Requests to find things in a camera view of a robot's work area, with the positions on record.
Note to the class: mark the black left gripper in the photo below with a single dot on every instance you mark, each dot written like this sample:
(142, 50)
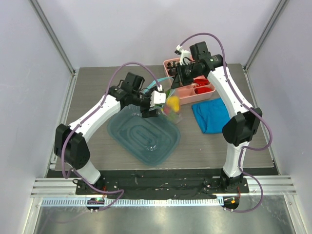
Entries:
(146, 111)

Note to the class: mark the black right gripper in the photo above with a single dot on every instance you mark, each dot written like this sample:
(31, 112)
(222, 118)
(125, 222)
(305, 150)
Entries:
(180, 75)

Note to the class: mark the yellow pear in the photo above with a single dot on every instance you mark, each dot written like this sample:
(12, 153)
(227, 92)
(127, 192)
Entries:
(173, 102)

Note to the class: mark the clear zip top bag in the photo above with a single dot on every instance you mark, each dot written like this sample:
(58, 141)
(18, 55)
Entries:
(166, 86)

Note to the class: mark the green grape bunch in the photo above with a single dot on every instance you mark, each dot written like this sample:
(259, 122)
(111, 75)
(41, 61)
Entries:
(171, 115)

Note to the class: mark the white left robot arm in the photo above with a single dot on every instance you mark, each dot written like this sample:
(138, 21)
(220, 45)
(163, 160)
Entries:
(71, 140)

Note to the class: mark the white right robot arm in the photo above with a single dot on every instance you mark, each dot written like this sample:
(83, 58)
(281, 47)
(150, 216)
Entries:
(244, 118)

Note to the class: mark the black white patterned sock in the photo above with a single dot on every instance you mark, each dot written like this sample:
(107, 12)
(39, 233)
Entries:
(172, 64)

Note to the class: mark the red item in organizer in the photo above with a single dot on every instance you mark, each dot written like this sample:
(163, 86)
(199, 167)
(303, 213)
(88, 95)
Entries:
(201, 81)

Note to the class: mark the pink divided organizer box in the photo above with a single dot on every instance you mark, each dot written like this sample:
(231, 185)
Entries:
(187, 93)

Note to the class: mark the clear blue plastic tray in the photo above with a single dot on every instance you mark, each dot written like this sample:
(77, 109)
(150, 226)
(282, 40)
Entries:
(150, 140)

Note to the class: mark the blue folded cloth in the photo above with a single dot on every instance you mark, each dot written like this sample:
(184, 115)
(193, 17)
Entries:
(211, 116)

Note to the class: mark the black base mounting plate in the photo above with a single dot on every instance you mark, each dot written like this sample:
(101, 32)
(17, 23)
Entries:
(161, 184)

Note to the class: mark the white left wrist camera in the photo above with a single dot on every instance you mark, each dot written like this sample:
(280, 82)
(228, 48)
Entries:
(158, 96)

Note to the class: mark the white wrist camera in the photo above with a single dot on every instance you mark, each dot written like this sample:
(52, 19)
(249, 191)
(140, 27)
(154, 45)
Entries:
(158, 96)
(185, 55)

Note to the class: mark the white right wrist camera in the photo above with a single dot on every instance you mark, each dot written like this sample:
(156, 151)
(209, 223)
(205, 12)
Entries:
(185, 55)

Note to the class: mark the aluminium front rail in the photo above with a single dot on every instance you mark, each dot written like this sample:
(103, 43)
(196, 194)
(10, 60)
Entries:
(62, 192)

